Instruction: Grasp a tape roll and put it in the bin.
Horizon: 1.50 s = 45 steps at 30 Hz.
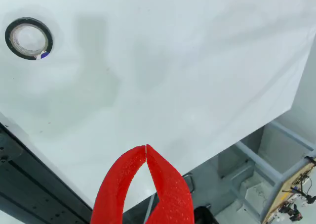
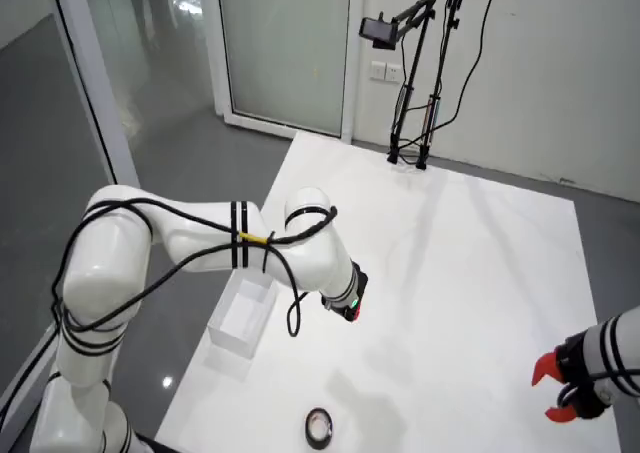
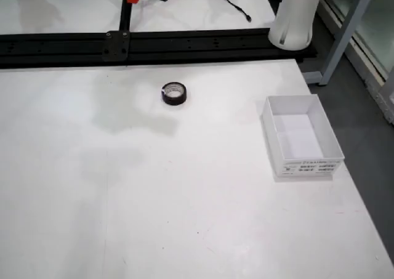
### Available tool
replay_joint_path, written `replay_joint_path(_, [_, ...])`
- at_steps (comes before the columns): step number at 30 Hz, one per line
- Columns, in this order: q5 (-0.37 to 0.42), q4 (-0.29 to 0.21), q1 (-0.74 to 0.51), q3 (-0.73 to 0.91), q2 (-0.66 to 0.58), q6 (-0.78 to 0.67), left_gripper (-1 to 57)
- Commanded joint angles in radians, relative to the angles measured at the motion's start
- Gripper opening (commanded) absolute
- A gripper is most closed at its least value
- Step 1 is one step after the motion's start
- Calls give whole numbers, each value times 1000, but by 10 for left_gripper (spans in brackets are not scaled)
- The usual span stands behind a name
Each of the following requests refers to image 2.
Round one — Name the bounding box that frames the frosted glass door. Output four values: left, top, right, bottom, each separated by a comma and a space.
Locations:
215, 0, 357, 142

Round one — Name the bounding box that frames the black tape roll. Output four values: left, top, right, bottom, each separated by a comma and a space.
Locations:
305, 407, 335, 448

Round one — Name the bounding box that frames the black cable on flange arm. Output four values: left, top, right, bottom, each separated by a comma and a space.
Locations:
0, 197, 339, 424

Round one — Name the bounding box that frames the grey glass partition frame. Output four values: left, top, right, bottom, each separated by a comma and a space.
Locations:
47, 0, 142, 189

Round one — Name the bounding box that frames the black stand with red strut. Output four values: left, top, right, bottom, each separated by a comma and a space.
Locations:
415, 0, 471, 171

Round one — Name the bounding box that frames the black hanging cable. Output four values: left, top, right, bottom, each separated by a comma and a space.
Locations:
399, 0, 501, 149

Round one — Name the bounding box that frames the black camera on boom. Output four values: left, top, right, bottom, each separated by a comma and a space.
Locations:
359, 16, 400, 51

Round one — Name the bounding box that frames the white arm carrying red gripper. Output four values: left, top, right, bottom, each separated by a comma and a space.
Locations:
582, 306, 640, 399

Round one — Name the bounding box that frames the white rectangular bin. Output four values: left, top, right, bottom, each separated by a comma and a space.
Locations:
206, 276, 279, 360

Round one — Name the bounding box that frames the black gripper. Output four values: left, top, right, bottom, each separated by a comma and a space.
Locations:
531, 331, 615, 423

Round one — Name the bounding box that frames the black camera boom stand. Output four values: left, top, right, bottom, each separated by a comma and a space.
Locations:
387, 0, 437, 165

